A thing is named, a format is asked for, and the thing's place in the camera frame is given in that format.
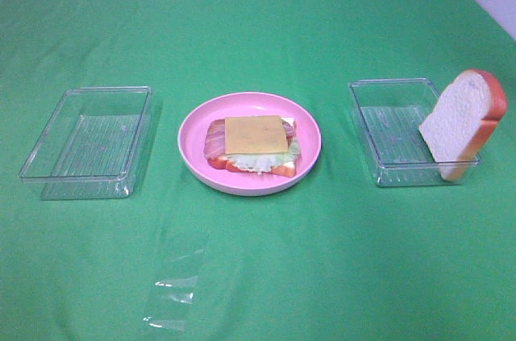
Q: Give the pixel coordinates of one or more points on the white bread slice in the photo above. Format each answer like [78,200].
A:
[463,119]
[223,163]

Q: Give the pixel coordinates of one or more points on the bacon strip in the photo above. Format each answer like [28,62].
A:
[290,127]
[215,140]

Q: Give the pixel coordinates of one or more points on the yellow cheese slice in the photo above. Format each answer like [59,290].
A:
[254,134]

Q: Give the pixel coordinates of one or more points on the green lettuce leaf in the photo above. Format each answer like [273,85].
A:
[281,163]

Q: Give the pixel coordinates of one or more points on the clear right plastic container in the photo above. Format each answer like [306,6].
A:
[386,114]

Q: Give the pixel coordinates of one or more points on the clear plastic container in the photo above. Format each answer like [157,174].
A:
[386,114]
[93,146]

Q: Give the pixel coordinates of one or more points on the green table cloth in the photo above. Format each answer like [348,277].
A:
[333,258]

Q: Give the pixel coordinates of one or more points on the pink round plate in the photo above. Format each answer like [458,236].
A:
[192,134]

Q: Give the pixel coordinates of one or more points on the clear plastic wrap strip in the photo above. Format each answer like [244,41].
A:
[171,293]

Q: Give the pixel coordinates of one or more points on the clear left plastic container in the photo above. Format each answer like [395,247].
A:
[93,146]

